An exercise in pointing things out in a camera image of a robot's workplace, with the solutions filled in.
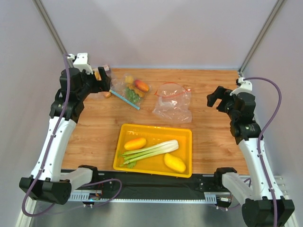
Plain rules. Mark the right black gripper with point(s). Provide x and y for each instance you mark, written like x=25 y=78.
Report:
x=222 y=101

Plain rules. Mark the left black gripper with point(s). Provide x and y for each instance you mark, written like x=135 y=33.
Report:
x=98 y=82

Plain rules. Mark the red-zip clear bag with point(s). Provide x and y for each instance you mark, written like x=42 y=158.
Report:
x=99 y=96
x=172 y=103

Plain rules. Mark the fake orange-yellow mango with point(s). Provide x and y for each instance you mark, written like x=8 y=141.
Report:
x=135 y=144

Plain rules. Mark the fake green celery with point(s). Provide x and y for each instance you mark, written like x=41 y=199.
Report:
x=131 y=157

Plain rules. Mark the fake yellow lemon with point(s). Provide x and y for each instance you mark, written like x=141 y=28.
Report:
x=174 y=163

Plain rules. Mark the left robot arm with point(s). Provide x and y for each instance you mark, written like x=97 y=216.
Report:
x=46 y=181

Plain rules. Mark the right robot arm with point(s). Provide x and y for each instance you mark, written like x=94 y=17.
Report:
x=263 y=203

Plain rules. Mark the fake purple sweet potato slice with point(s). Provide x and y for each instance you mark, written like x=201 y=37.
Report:
x=107 y=94

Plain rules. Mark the fake yellow potato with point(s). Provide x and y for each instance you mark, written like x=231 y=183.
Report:
x=129 y=79

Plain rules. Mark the blue-zip clear bag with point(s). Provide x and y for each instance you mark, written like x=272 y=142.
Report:
x=118 y=89

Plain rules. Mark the fake red-yellow mango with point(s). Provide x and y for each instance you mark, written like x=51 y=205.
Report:
x=141 y=85

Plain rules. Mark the yellow plastic tray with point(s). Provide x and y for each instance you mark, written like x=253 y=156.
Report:
x=155 y=135

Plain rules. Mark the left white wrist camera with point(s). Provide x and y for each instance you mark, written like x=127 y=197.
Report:
x=81 y=62

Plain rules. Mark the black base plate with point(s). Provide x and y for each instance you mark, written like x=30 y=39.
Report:
x=156 y=187

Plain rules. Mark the aluminium frame rail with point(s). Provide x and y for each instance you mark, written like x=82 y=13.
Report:
x=93 y=199

